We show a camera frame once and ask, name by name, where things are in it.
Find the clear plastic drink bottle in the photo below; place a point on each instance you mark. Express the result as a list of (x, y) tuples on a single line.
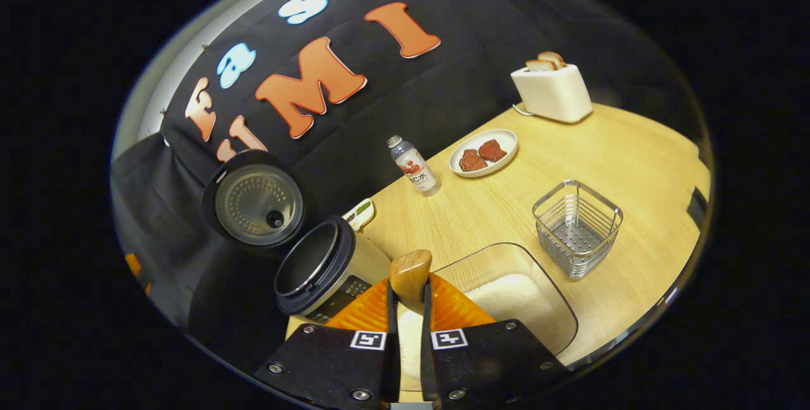
[(417, 173)]

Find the white toaster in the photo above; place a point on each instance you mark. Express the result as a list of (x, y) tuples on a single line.
[(554, 97)]

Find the toasted bread slice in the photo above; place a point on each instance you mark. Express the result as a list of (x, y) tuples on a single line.
[(540, 65), (552, 57)]

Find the wooden spoon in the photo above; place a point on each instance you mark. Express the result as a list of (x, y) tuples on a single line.
[(410, 274)]

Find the black backdrop cloth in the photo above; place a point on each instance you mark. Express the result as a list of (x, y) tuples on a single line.
[(443, 68)]

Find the small white seasoning dish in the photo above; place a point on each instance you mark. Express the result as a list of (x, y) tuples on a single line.
[(357, 215)]

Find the dark grey table clamp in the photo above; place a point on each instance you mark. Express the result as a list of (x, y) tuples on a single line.
[(697, 207)]

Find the grey rice cooker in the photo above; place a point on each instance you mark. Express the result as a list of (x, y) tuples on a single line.
[(354, 271)]

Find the white round plate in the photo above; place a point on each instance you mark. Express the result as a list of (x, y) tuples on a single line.
[(500, 138)]

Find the brown meat piece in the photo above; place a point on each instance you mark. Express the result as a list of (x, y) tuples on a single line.
[(472, 161), (492, 150)]

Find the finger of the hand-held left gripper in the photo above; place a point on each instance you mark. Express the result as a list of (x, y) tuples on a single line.
[(134, 267)]

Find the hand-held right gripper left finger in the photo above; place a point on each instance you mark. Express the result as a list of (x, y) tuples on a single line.
[(392, 347)]

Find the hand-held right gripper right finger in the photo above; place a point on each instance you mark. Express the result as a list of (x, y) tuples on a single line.
[(427, 353)]

